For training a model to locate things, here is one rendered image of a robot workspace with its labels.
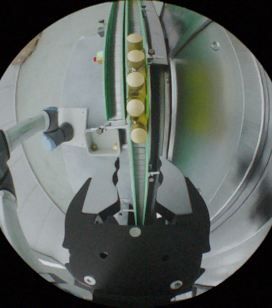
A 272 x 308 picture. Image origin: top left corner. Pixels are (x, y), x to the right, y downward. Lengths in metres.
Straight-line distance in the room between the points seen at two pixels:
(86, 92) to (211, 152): 0.69
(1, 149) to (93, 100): 0.58
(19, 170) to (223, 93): 3.93
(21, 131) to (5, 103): 3.47
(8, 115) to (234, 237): 3.97
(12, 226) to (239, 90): 0.46
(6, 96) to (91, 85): 3.57
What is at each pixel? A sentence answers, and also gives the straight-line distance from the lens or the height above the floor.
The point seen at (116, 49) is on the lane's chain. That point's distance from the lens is 0.59.
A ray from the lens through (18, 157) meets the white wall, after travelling 3.80.
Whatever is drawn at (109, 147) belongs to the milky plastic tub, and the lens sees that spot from 0.68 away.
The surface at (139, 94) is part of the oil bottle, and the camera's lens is 0.27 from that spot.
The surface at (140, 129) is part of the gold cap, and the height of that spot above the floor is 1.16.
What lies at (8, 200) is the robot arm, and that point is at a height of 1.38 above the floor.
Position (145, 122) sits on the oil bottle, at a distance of 0.27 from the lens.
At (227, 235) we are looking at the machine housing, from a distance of 0.18.
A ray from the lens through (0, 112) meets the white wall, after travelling 3.80.
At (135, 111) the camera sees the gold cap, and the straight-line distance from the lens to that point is 0.20.
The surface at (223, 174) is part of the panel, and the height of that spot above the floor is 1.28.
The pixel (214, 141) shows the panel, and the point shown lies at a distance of 0.18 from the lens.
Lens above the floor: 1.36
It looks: 61 degrees down
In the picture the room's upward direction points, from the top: 176 degrees counter-clockwise
